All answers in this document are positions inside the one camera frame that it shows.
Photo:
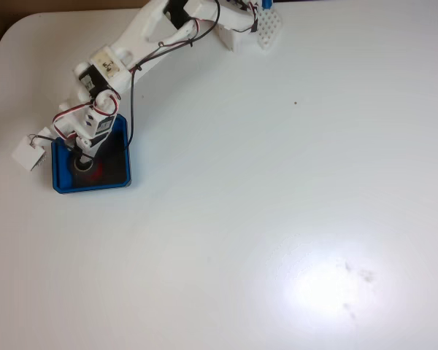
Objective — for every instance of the blue square box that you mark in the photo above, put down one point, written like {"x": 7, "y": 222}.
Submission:
{"x": 91, "y": 189}

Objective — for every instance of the white perforated base plate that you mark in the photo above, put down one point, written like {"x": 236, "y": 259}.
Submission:
{"x": 270, "y": 25}

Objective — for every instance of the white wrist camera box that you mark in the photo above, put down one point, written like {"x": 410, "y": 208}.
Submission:
{"x": 28, "y": 153}

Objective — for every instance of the blue clamp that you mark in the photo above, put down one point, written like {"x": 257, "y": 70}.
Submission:
{"x": 267, "y": 3}

